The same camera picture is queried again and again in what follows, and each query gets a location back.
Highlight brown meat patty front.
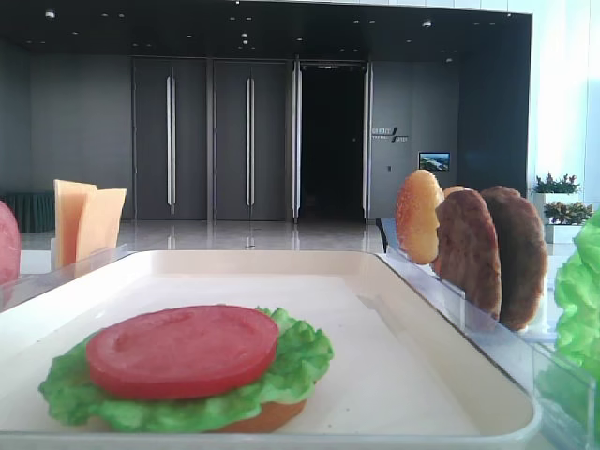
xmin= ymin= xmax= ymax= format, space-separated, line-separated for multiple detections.
xmin=432 ymin=189 xmax=503 ymax=320

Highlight dark double door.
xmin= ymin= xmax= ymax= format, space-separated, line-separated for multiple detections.
xmin=133 ymin=58 xmax=207 ymax=220
xmin=214 ymin=61 xmax=287 ymax=221

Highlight green lettuce leaf on stack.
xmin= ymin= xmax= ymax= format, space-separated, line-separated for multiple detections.
xmin=38 ymin=307 xmax=334 ymax=433

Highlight brown meat patty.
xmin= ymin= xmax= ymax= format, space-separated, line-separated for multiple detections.
xmin=432 ymin=189 xmax=503 ymax=320
xmin=481 ymin=186 xmax=548 ymax=331

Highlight clear acrylic left rack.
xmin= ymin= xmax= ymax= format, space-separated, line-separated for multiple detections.
xmin=1 ymin=238 xmax=129 ymax=311

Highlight white rectangular tray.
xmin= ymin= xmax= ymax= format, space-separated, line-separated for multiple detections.
xmin=1 ymin=250 xmax=542 ymax=449

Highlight red tomato slice standing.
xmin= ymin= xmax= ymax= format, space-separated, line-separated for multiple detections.
xmin=0 ymin=202 xmax=22 ymax=284

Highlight green lettuce leaf standing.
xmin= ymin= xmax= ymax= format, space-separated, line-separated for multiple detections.
xmin=554 ymin=213 xmax=599 ymax=377

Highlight red tomato slice on stack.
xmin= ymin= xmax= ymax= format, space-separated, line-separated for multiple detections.
xmin=85 ymin=305 xmax=279 ymax=400

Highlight wall display screen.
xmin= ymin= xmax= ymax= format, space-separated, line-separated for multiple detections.
xmin=418 ymin=152 xmax=450 ymax=172

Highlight orange cheese slice right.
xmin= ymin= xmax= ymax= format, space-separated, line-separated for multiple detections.
xmin=76 ymin=188 xmax=127 ymax=261

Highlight dark double door left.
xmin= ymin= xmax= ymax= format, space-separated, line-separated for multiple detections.
xmin=133 ymin=58 xmax=207 ymax=220

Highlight green skirted table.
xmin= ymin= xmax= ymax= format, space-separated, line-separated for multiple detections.
xmin=1 ymin=191 xmax=55 ymax=233

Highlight brown meat patty rear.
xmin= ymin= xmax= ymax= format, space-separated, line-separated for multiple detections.
xmin=481 ymin=186 xmax=548 ymax=331

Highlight clear acrylic rack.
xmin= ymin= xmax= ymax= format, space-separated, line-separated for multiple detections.
xmin=1 ymin=238 xmax=129 ymax=311
xmin=376 ymin=218 xmax=599 ymax=449

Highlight orange cheese slice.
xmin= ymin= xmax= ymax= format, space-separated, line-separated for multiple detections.
xmin=53 ymin=179 xmax=98 ymax=269
xmin=76 ymin=188 xmax=127 ymax=261

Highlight dark double door middle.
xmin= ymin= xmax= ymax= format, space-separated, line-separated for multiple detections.
xmin=214 ymin=61 xmax=287 ymax=221

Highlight clear acrylic right rack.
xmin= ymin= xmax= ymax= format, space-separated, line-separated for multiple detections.
xmin=376 ymin=218 xmax=599 ymax=449

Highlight potted plants in planter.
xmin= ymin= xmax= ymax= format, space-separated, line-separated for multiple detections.
xmin=532 ymin=172 xmax=593 ymax=244

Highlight bottom bun slice on tray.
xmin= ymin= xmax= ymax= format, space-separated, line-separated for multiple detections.
xmin=84 ymin=396 xmax=304 ymax=434

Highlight sesame bun top standing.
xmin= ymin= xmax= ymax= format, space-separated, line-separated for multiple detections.
xmin=396 ymin=170 xmax=444 ymax=264

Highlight orange cheese slice left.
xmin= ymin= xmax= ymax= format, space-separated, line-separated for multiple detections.
xmin=53 ymin=179 xmax=98 ymax=269

